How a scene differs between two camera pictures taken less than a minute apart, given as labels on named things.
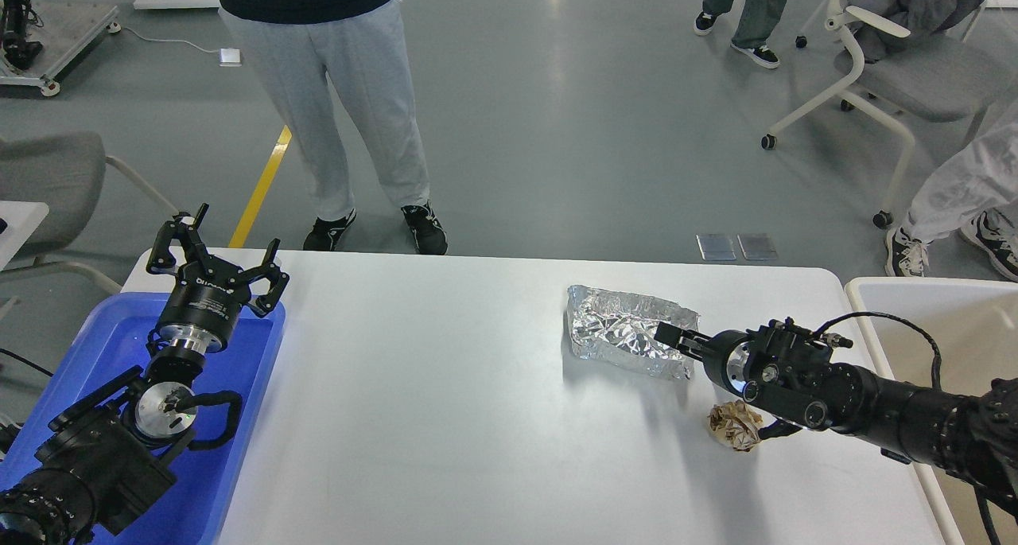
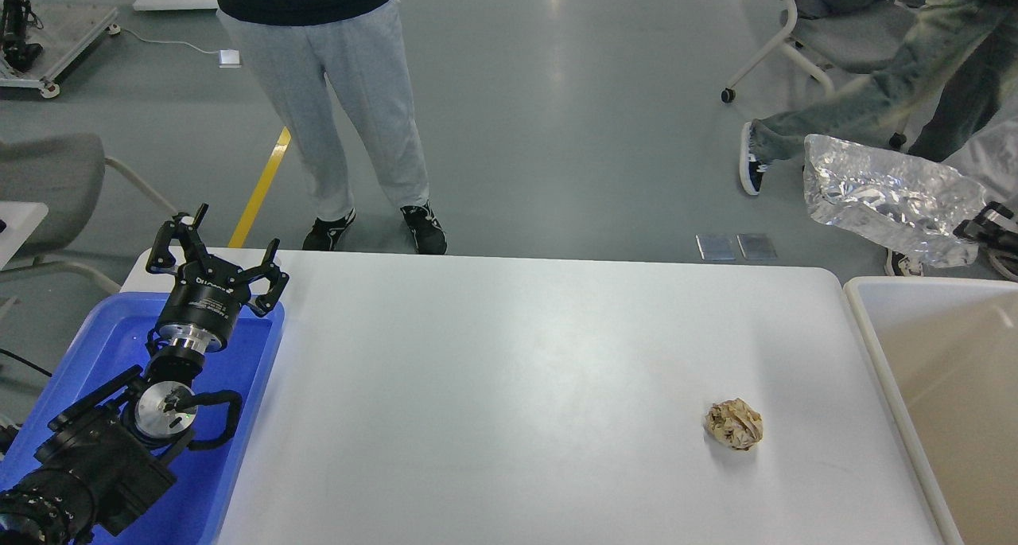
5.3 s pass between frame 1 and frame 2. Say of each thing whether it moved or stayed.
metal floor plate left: stayed
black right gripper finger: moved
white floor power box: stayed
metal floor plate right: stayed
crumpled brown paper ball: stayed
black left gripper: stayed
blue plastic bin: stayed
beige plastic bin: stayed
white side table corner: stayed
